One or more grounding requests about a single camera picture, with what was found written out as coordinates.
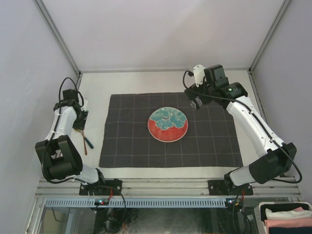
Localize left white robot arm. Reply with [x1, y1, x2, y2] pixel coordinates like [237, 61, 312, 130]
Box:
[35, 89, 107, 195]

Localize white laundry basket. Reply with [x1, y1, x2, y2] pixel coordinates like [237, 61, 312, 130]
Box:
[253, 202, 312, 234]

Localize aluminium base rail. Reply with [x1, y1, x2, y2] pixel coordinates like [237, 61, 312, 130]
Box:
[35, 178, 301, 197]

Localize gold fork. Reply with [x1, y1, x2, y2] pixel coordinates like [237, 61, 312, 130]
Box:
[81, 129, 88, 155]

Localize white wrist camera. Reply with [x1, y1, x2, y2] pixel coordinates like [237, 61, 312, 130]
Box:
[81, 98, 88, 111]
[193, 64, 205, 87]

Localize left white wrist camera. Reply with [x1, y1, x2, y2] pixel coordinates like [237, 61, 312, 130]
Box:
[81, 98, 88, 111]

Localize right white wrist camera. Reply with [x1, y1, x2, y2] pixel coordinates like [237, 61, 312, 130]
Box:
[193, 64, 205, 87]

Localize red and teal plate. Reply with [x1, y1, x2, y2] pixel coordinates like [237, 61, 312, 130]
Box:
[147, 107, 189, 143]

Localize clear drinking glass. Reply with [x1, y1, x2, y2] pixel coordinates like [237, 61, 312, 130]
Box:
[190, 100, 199, 110]

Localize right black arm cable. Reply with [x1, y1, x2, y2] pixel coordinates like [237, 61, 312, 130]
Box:
[182, 70, 303, 213]

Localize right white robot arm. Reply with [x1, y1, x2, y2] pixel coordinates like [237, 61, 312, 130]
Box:
[183, 64, 297, 195]

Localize gold spoon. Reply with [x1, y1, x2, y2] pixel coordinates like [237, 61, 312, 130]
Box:
[77, 129, 94, 149]

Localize blue slotted cable duct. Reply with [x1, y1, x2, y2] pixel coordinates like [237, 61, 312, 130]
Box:
[45, 197, 226, 208]

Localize dark grey checked cloth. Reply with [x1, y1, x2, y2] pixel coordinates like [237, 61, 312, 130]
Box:
[99, 93, 243, 168]

